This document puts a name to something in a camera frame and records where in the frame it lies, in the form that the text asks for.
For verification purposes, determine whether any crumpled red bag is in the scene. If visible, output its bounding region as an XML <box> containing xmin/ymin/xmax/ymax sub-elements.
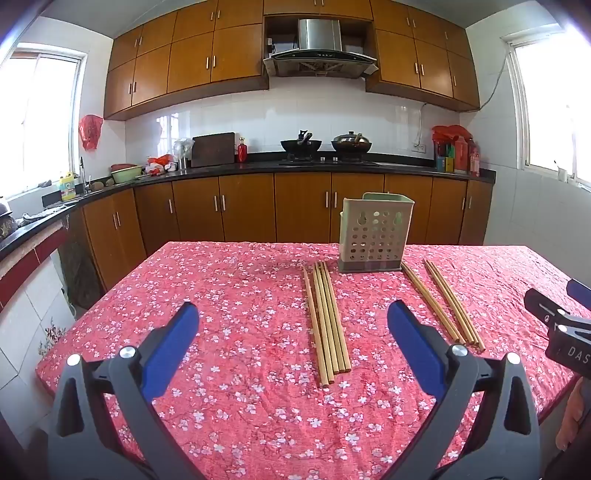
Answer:
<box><xmin>431</xmin><ymin>124</ymin><xmax>474</xmax><ymax>145</ymax></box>

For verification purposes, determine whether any red floral tablecloth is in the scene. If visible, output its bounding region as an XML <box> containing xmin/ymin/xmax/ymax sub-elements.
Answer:
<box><xmin>34</xmin><ymin>240</ymin><xmax>591</xmax><ymax>480</ymax></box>

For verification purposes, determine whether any steel range hood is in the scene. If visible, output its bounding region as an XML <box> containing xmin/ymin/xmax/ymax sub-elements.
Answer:
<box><xmin>262</xmin><ymin>18</ymin><xmax>380</xmax><ymax>78</ymax></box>

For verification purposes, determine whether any beige perforated utensil holder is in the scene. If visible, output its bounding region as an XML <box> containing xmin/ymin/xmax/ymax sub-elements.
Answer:
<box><xmin>337</xmin><ymin>192</ymin><xmax>415</xmax><ymax>274</ymax></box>

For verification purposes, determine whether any dark pot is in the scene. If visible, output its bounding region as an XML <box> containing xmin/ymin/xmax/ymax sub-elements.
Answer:
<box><xmin>0</xmin><ymin>196</ymin><xmax>18</xmax><ymax>239</ymax></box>

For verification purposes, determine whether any wooden lower cabinet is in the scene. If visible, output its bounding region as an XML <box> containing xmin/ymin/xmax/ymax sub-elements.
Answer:
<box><xmin>60</xmin><ymin>172</ymin><xmax>496</xmax><ymax>308</ymax></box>

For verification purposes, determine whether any wok with lid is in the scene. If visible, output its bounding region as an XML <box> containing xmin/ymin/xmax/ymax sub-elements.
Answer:
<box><xmin>331</xmin><ymin>130</ymin><xmax>373</xmax><ymax>154</ymax></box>

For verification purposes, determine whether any window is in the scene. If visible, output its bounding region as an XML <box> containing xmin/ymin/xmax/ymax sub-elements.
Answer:
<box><xmin>0</xmin><ymin>43</ymin><xmax>89</xmax><ymax>200</ymax></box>
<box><xmin>505</xmin><ymin>31</ymin><xmax>591</xmax><ymax>186</ymax></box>

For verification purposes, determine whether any bamboo chopstick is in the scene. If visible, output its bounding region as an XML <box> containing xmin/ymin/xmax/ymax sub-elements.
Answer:
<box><xmin>320</xmin><ymin>261</ymin><xmax>347</xmax><ymax>374</ymax></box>
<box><xmin>423</xmin><ymin>260</ymin><xmax>475</xmax><ymax>348</ymax></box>
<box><xmin>324</xmin><ymin>261</ymin><xmax>352</xmax><ymax>373</ymax></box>
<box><xmin>302</xmin><ymin>268</ymin><xmax>332</xmax><ymax>387</ymax></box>
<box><xmin>400</xmin><ymin>261</ymin><xmax>460</xmax><ymax>346</ymax></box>
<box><xmin>431</xmin><ymin>260</ymin><xmax>486</xmax><ymax>353</ymax></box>
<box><xmin>317</xmin><ymin>263</ymin><xmax>341</xmax><ymax>374</ymax></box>
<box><xmin>312</xmin><ymin>265</ymin><xmax>336</xmax><ymax>384</ymax></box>
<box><xmin>427</xmin><ymin>260</ymin><xmax>480</xmax><ymax>351</ymax></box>
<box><xmin>404</xmin><ymin>261</ymin><xmax>466</xmax><ymax>345</ymax></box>

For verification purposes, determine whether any gas stove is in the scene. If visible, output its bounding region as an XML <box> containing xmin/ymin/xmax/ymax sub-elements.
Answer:
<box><xmin>278</xmin><ymin>154</ymin><xmax>380</xmax><ymax>167</ymax></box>

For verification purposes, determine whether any person's right hand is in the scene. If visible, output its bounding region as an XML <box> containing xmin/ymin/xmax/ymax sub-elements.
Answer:
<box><xmin>555</xmin><ymin>376</ymin><xmax>591</xmax><ymax>453</ymax></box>

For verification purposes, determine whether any dark cutting board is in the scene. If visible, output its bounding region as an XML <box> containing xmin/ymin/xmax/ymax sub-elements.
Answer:
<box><xmin>191</xmin><ymin>132</ymin><xmax>236</xmax><ymax>168</ymax></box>

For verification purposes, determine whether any dark cloth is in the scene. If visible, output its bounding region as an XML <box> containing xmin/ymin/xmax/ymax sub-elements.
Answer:
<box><xmin>59</xmin><ymin>216</ymin><xmax>101</xmax><ymax>311</ymax></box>

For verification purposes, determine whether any yellow dish soap bottle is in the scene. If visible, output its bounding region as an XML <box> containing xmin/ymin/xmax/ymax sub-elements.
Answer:
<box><xmin>58</xmin><ymin>171</ymin><xmax>77</xmax><ymax>202</ymax></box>

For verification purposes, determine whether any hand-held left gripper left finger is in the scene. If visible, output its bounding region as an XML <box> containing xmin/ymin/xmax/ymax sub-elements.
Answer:
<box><xmin>48</xmin><ymin>301</ymin><xmax>208</xmax><ymax>480</ymax></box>

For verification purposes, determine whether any black wok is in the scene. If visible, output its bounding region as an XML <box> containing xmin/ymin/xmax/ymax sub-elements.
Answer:
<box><xmin>280</xmin><ymin>130</ymin><xmax>323</xmax><ymax>154</ymax></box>

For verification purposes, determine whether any red and white bag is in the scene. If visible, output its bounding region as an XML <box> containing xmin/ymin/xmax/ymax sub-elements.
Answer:
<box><xmin>145</xmin><ymin>154</ymin><xmax>179</xmax><ymax>175</ymax></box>

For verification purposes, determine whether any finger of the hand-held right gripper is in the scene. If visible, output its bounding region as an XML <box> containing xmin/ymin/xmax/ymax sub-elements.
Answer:
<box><xmin>524</xmin><ymin>288</ymin><xmax>591</xmax><ymax>337</ymax></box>
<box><xmin>566</xmin><ymin>278</ymin><xmax>591</xmax><ymax>303</ymax></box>

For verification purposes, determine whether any clear glass jar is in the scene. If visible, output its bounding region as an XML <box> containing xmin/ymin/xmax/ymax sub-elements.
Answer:
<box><xmin>172</xmin><ymin>138</ymin><xmax>193</xmax><ymax>170</ymax></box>

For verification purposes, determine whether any green basin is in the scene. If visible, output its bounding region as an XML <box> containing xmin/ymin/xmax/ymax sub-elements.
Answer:
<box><xmin>109</xmin><ymin>162</ymin><xmax>144</xmax><ymax>185</ymax></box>

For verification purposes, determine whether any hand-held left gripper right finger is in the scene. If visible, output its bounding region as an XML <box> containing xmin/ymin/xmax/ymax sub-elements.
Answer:
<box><xmin>387</xmin><ymin>300</ymin><xmax>541</xmax><ymax>480</ymax></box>

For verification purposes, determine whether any red plastic bag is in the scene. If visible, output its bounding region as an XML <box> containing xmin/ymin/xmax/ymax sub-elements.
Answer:
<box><xmin>78</xmin><ymin>113</ymin><xmax>105</xmax><ymax>151</ymax></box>

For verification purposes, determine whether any grey dish cloth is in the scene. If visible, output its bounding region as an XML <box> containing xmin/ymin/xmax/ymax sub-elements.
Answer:
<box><xmin>22</xmin><ymin>206</ymin><xmax>68</xmax><ymax>223</ymax></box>

